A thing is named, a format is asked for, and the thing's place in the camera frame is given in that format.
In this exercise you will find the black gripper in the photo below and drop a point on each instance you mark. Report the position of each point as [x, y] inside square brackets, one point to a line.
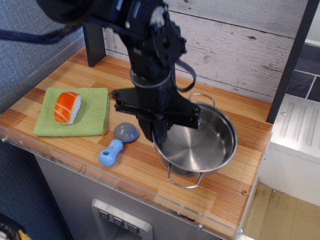
[157, 105]

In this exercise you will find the silver metal pan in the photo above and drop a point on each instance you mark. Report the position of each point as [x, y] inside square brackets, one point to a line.
[191, 154]

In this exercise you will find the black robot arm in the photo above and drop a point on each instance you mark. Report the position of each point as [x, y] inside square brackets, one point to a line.
[154, 45]

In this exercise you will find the green microfiber cloth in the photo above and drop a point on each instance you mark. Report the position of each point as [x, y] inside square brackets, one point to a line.
[91, 119]

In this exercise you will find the salmon nigiri sushi toy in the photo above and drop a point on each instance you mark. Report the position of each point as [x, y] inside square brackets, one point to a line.
[66, 107]

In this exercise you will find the grey toy fridge cabinet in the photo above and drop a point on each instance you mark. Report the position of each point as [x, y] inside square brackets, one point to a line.
[74, 193]

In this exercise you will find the silver dispenser button panel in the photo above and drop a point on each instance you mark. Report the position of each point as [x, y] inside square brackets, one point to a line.
[116, 224]

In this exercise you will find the clear acrylic edge guard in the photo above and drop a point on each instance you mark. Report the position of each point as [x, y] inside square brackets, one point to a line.
[200, 221]

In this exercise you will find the white ribbed appliance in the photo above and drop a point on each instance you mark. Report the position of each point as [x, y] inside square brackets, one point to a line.
[291, 161]

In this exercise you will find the yellow and black object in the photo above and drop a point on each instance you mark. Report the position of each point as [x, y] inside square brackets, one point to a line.
[11, 230]

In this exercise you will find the grey scoop with blue handle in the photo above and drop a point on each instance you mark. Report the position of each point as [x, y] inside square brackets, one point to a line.
[123, 133]

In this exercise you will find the black left frame post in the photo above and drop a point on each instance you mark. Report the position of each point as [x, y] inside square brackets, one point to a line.
[94, 43]

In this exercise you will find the black vertical frame post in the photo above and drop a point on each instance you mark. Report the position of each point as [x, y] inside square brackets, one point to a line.
[299, 41]

